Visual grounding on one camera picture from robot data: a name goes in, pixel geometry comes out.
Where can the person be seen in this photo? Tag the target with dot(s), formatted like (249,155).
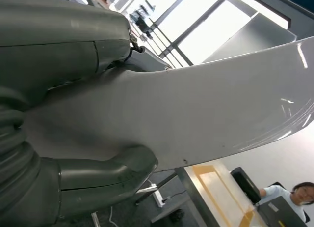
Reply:
(281,194)

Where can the black carrying case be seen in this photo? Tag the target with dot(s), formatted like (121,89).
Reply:
(245,184)

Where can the steel workbench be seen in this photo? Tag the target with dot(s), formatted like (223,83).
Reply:
(191,186)

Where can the dark grey laptop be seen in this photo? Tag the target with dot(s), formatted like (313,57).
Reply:
(279,214)

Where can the white power strip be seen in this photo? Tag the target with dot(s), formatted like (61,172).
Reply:
(158,198)

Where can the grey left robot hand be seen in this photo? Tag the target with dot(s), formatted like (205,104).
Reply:
(61,49)

